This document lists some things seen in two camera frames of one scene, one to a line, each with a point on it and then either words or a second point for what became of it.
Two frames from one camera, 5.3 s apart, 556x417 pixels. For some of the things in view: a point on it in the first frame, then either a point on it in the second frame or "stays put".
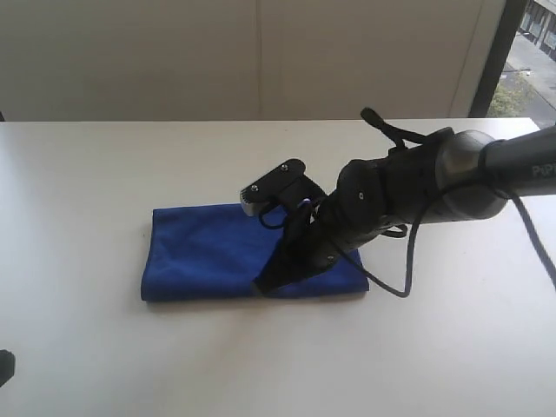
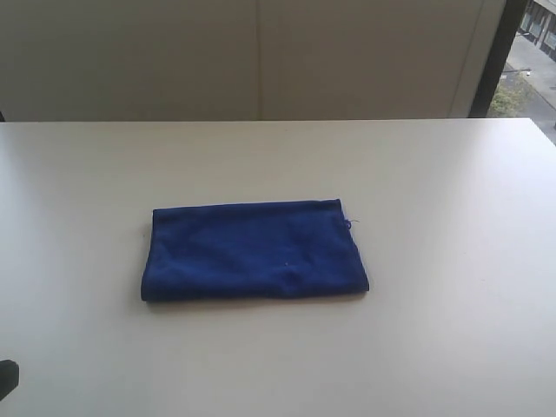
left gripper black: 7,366 -> 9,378
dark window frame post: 513,14 stays put
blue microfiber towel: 220,251 stays put
